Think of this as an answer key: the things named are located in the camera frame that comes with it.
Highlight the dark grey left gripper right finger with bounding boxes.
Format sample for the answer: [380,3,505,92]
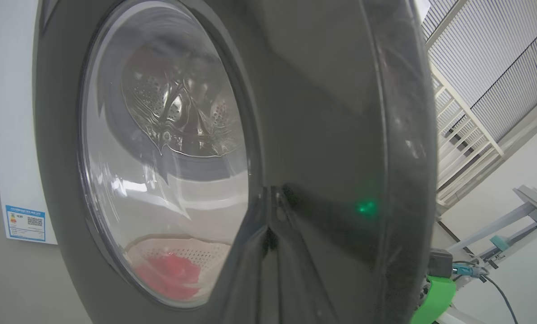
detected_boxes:
[271,187,339,324]

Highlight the blue energy label sticker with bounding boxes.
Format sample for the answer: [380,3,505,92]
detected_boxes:
[5,205,46,242]

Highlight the teal right cable connector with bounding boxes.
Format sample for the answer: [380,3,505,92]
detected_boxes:
[452,263,489,279]

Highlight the dark washing machine door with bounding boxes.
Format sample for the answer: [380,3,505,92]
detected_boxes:
[32,0,438,324]

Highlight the grey slatted window blinds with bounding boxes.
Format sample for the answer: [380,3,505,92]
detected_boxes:
[421,0,537,141]

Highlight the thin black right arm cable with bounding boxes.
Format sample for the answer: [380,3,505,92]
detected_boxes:
[481,274,519,324]

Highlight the white front-load washing machine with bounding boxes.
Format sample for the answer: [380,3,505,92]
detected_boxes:
[0,0,58,245]

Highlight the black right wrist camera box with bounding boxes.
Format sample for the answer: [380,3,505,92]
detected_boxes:
[428,249,453,279]

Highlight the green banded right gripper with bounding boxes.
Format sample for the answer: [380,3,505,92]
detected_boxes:
[410,275,456,324]

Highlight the grey metal table frame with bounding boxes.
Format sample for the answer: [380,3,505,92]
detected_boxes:
[448,184,537,267]

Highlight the white metal railing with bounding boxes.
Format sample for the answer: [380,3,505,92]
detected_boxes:
[424,0,505,212]

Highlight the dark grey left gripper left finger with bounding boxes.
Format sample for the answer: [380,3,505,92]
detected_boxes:
[210,189,273,324]

